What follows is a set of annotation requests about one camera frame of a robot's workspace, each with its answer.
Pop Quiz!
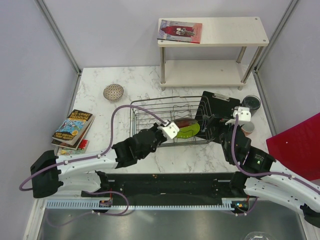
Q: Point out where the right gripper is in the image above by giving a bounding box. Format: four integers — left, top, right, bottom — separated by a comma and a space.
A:
200, 113, 241, 162

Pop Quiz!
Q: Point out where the red floral plate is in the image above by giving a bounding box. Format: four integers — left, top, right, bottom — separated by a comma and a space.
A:
173, 117, 198, 129

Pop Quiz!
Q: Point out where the black wire dish rack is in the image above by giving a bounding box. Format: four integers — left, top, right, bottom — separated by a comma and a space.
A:
129, 95, 213, 150

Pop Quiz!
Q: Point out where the green plate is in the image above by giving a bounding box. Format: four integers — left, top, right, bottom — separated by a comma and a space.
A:
176, 123, 201, 139

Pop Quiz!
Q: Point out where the pink ceramic mug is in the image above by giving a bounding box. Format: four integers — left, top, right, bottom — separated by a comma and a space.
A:
241, 122, 255, 137

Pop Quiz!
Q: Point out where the clear plastic glass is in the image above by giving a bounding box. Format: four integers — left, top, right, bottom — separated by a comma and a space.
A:
241, 94, 261, 112

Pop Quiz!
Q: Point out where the patterned ceramic bowl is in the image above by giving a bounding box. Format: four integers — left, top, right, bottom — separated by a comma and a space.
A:
103, 83, 124, 101

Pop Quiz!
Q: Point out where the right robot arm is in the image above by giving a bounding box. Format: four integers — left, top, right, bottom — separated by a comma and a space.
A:
203, 110, 320, 227

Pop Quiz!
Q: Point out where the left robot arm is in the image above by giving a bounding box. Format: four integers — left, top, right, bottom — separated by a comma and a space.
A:
30, 123, 167, 199

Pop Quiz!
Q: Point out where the black clipboard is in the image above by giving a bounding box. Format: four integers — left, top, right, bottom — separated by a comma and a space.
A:
195, 91, 241, 143

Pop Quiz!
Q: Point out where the colourful bottom book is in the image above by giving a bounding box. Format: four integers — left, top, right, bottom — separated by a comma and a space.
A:
57, 139, 90, 156

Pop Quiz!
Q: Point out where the treehouse paperback book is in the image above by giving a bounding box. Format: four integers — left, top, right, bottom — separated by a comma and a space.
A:
52, 109, 95, 145

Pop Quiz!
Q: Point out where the red folder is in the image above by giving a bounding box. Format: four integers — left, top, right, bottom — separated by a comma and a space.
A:
266, 114, 320, 181

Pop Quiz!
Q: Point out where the white two-tier shelf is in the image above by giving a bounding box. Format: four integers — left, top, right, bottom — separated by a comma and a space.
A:
157, 16, 269, 90

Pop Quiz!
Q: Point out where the red book on shelf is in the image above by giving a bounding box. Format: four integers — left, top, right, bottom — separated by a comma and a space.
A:
157, 19, 203, 44

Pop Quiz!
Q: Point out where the glass bowl at edge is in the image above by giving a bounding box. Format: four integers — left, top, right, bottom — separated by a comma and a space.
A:
244, 231, 274, 240

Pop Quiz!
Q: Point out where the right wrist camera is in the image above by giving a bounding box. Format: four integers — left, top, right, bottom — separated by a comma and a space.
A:
225, 106, 252, 126

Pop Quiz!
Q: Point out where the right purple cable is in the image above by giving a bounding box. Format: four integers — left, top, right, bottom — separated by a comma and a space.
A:
230, 116, 320, 193

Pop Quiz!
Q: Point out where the purple cable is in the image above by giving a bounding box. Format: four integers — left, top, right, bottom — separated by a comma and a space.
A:
230, 116, 320, 193
19, 104, 170, 192

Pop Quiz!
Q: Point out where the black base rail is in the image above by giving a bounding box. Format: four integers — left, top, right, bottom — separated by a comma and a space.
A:
81, 171, 248, 203

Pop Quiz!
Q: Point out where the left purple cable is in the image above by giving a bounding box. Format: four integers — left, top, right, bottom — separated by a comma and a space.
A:
19, 104, 170, 192

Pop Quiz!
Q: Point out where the white cable duct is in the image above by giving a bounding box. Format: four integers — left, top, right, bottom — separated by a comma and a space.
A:
45, 199, 234, 211

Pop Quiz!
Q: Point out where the right aluminium frame post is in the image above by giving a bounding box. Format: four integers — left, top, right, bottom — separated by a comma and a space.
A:
252, 0, 300, 74

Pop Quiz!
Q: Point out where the aluminium frame post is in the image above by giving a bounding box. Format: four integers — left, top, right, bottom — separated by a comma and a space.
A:
34, 0, 83, 76
252, 0, 300, 74

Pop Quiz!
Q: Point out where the left aluminium frame post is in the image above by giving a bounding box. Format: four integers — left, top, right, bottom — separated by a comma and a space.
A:
34, 0, 83, 76

